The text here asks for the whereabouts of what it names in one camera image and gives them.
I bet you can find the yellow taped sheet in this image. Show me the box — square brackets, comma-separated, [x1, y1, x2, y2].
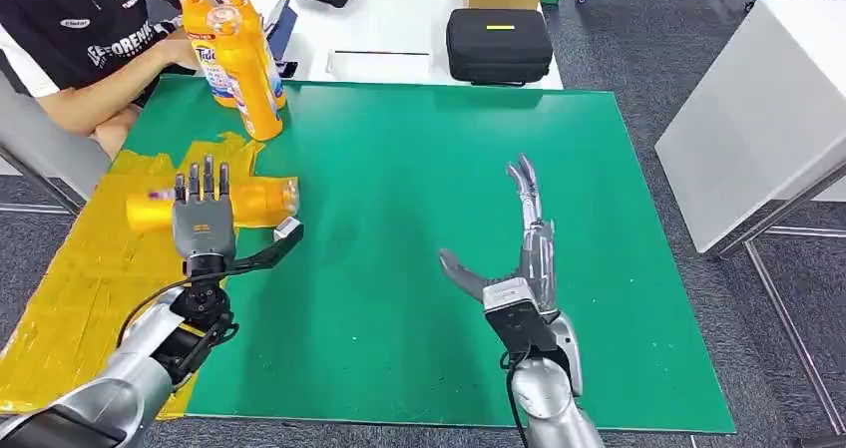
[0, 131, 300, 420]

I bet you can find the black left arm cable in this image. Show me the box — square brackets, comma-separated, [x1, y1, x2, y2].
[116, 272, 222, 348]

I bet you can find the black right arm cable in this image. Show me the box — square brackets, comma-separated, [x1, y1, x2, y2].
[503, 350, 532, 448]

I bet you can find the person's right hand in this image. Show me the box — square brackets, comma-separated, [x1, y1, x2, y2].
[155, 31, 201, 71]

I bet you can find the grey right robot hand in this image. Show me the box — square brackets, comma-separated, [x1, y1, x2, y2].
[438, 154, 557, 314]

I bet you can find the green table mat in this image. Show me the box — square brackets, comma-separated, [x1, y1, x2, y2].
[122, 74, 736, 434]

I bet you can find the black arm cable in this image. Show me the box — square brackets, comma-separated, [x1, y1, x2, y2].
[503, 350, 532, 448]
[116, 272, 222, 348]

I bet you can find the orange drink bottle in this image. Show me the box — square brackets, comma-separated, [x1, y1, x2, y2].
[216, 0, 288, 111]
[170, 0, 240, 109]
[125, 179, 300, 236]
[206, 5, 284, 143]

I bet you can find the white side table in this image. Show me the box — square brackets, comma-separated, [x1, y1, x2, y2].
[0, 68, 114, 217]
[655, 0, 846, 436]

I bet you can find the black zip case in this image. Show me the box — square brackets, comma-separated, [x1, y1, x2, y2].
[445, 8, 554, 88]

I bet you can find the person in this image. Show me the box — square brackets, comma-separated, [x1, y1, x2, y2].
[0, 0, 201, 162]

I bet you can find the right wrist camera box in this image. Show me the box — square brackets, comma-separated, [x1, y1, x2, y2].
[482, 277, 560, 357]

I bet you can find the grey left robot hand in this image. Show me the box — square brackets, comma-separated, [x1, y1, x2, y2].
[170, 154, 237, 264]

